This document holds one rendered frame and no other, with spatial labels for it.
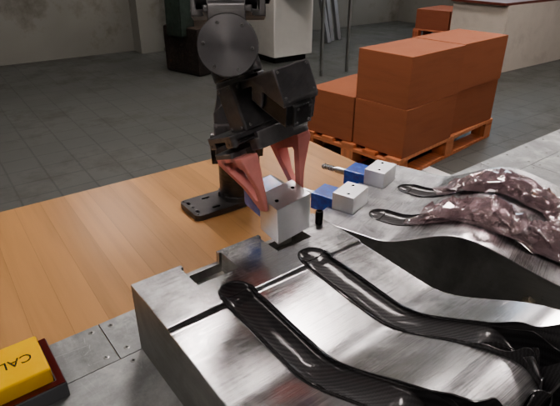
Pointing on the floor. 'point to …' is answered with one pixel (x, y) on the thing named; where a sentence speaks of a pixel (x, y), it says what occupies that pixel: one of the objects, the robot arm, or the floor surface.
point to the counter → (515, 23)
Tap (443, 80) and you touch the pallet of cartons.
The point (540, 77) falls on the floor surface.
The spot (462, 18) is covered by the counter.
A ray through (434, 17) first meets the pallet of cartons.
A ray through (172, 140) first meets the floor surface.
